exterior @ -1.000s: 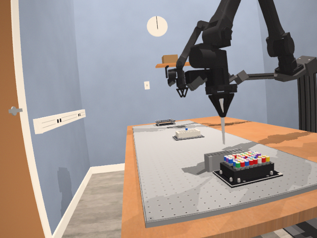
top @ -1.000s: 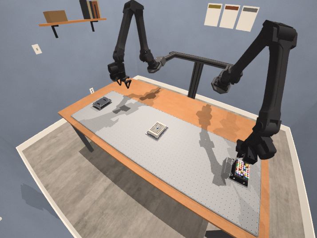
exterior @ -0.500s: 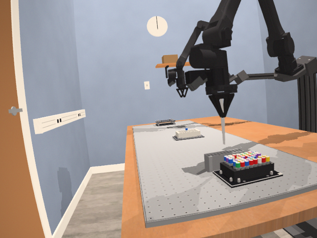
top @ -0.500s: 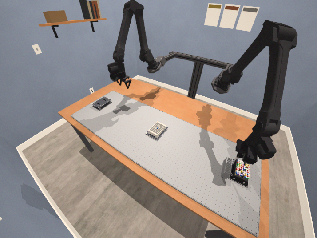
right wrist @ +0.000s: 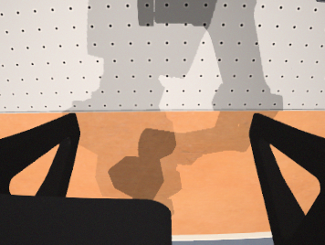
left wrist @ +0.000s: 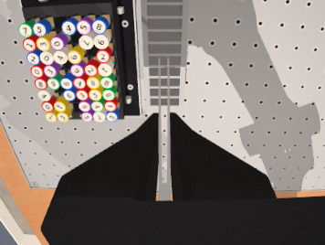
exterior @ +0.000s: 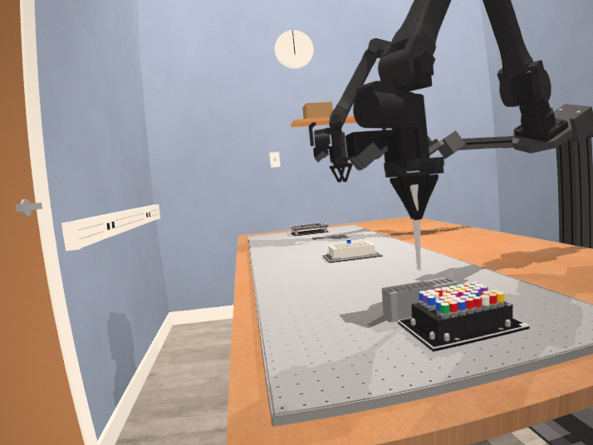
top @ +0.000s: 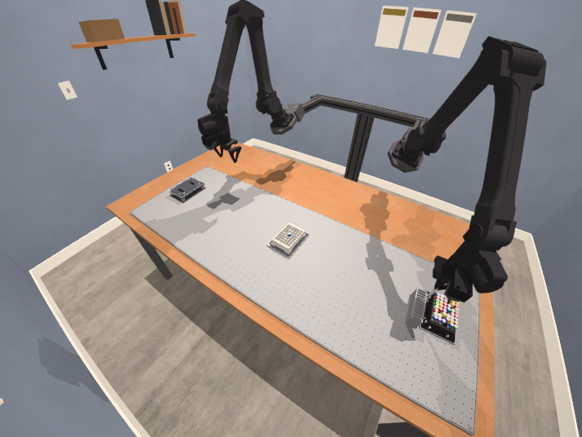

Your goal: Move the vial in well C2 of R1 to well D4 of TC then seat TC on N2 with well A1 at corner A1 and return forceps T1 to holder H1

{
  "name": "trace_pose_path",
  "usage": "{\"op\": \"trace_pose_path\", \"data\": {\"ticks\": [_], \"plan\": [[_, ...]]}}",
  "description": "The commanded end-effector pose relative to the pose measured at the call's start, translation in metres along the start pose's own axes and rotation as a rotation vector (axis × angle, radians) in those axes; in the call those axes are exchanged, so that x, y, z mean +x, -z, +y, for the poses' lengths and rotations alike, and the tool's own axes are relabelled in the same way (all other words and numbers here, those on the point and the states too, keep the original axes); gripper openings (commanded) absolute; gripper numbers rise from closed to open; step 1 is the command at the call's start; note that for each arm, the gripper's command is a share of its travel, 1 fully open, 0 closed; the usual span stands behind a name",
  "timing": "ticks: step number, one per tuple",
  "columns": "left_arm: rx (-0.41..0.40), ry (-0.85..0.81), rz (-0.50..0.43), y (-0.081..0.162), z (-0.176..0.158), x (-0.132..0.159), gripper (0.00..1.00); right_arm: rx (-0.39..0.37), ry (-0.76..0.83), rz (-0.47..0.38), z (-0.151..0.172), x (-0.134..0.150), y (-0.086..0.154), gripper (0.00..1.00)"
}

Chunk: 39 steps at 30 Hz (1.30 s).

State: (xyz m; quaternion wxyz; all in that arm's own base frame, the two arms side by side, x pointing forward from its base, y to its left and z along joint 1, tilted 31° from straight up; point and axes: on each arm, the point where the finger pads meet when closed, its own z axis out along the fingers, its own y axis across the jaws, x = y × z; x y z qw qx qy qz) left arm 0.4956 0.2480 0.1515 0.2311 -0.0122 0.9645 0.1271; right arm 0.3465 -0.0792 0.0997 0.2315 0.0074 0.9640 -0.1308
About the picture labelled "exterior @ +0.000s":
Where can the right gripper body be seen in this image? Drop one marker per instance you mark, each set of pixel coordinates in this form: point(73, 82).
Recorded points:
point(343, 154)

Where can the black vial rack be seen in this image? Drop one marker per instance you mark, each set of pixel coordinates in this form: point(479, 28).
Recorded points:
point(461, 324)

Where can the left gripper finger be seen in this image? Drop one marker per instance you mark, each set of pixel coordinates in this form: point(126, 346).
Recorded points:
point(421, 188)
point(405, 183)

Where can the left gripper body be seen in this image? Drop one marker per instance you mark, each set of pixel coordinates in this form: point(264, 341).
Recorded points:
point(425, 166)

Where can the cream grid rack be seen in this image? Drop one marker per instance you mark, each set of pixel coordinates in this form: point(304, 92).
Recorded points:
point(355, 250)

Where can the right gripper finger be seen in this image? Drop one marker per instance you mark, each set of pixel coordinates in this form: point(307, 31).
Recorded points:
point(333, 171)
point(339, 166)

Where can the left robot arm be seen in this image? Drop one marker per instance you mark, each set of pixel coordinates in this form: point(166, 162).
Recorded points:
point(380, 104)

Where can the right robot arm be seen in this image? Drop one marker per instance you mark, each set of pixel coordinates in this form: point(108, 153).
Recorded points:
point(322, 137)

